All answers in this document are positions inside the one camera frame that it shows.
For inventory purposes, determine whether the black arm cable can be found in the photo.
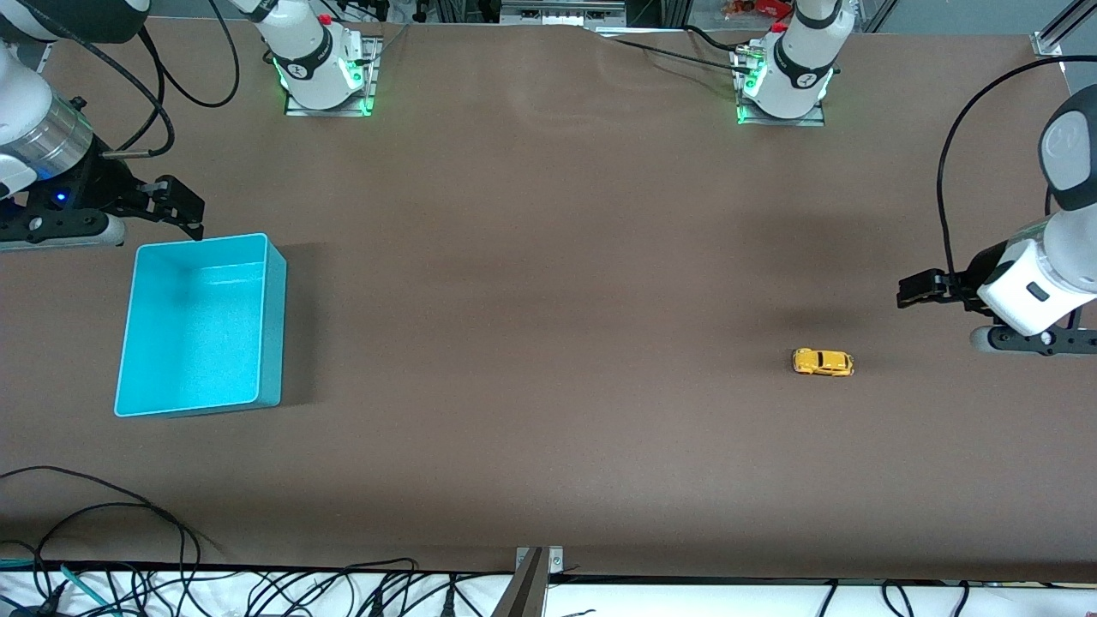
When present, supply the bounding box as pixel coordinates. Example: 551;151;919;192
937;54;1097;279
15;0;241;159

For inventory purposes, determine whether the black looped cable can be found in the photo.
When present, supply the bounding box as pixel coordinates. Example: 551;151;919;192
0;465;203;571
33;502;188;571

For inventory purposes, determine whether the aluminium frame rail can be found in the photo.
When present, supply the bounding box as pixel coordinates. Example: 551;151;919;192
500;0;627;27

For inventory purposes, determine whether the turquoise plastic bin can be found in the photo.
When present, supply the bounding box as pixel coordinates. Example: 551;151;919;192
114;232;287;419

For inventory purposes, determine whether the red package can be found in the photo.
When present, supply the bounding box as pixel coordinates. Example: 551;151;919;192
722;0;794;20

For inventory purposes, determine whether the teal cable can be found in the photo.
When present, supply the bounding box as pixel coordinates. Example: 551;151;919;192
0;557;114;616

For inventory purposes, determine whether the yellow beetle toy car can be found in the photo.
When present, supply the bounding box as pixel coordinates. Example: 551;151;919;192
791;347;855;378

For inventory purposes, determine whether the black base power cable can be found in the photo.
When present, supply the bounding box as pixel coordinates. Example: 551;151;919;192
681;23;755;54
600;34;755;76

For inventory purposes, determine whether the aluminium corner profile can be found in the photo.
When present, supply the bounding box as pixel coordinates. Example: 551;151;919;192
1033;0;1097;59

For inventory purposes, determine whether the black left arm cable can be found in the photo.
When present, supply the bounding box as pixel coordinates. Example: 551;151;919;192
937;54;1097;279

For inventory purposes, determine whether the metal table bracket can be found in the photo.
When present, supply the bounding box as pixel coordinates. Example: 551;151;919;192
493;546;565;617

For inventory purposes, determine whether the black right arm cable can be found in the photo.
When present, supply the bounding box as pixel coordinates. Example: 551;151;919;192
15;0;241;159

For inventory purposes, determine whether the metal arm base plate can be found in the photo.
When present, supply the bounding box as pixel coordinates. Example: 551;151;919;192
284;36;383;117
735;43;828;128

